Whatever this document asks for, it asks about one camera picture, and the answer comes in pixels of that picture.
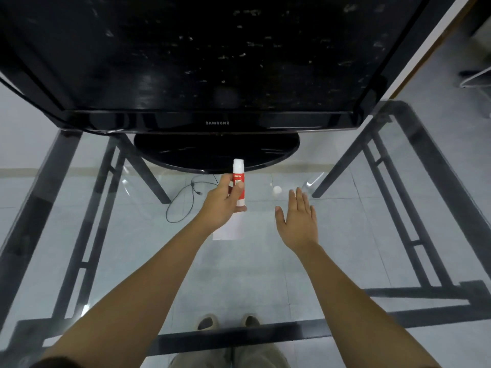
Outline person's left forearm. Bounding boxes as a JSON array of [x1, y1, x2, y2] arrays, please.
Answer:
[[36, 220, 215, 368]]

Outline person's right hand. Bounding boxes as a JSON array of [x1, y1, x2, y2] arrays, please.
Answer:
[[274, 187, 319, 254]]

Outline red and white glue stick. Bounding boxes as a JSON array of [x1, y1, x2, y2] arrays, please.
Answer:
[[228, 158, 247, 208]]

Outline person's beige trousers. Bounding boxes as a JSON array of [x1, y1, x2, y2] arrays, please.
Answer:
[[168, 343, 293, 368]]

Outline black metal table frame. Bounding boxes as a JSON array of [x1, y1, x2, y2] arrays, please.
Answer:
[[0, 100, 491, 368]]

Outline black cable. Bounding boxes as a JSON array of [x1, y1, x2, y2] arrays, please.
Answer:
[[166, 174, 220, 224]]

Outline white paper sheet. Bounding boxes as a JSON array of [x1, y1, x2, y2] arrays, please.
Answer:
[[212, 213, 243, 241]]

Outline person's left hand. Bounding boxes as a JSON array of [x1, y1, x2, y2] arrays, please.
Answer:
[[199, 173, 248, 236]]

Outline person's right forearm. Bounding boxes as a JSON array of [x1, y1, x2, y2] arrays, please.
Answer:
[[295, 243, 442, 368]]

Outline person's left shoe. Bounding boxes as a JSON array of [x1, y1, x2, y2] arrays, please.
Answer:
[[197, 314, 219, 331]]

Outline black flat screen television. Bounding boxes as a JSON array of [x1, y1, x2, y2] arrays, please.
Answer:
[[0, 0, 461, 174]]

